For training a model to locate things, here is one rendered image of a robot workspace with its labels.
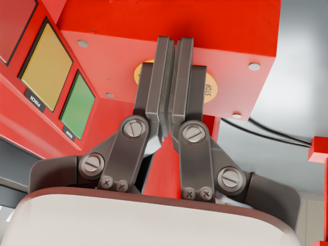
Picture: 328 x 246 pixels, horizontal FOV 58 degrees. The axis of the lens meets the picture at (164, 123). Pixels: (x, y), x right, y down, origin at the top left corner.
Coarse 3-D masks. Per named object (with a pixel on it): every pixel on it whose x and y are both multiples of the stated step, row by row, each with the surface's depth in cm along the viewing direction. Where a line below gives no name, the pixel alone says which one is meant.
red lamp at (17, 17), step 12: (0, 0) 15; (12, 0) 16; (24, 0) 17; (0, 12) 16; (12, 12) 16; (24, 12) 17; (0, 24) 16; (12, 24) 16; (24, 24) 18; (0, 36) 16; (12, 36) 17; (0, 48) 16; (12, 48) 17
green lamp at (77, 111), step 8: (80, 80) 26; (80, 88) 26; (88, 88) 28; (72, 96) 25; (80, 96) 26; (88, 96) 28; (72, 104) 25; (80, 104) 27; (88, 104) 28; (64, 112) 24; (72, 112) 25; (80, 112) 27; (88, 112) 29; (64, 120) 24; (72, 120) 26; (80, 120) 27; (72, 128) 26; (80, 128) 27; (80, 136) 28
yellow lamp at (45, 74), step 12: (48, 24) 20; (48, 36) 20; (36, 48) 19; (48, 48) 20; (60, 48) 22; (36, 60) 19; (48, 60) 21; (60, 60) 22; (24, 72) 18; (36, 72) 19; (48, 72) 21; (60, 72) 22; (36, 84) 20; (48, 84) 21; (60, 84) 23; (48, 96) 21
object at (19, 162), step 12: (0, 144) 36; (12, 144) 38; (0, 156) 37; (12, 156) 38; (24, 156) 40; (0, 168) 37; (12, 168) 39; (24, 168) 41; (0, 180) 39; (12, 180) 39; (24, 180) 41
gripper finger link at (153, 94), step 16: (160, 48) 13; (144, 64) 14; (160, 64) 12; (144, 80) 13; (160, 80) 12; (144, 96) 13; (160, 96) 12; (144, 112) 13; (160, 112) 12; (160, 128) 13; (112, 144) 12; (160, 144) 13; (80, 160) 12; (96, 160) 12; (96, 176) 12
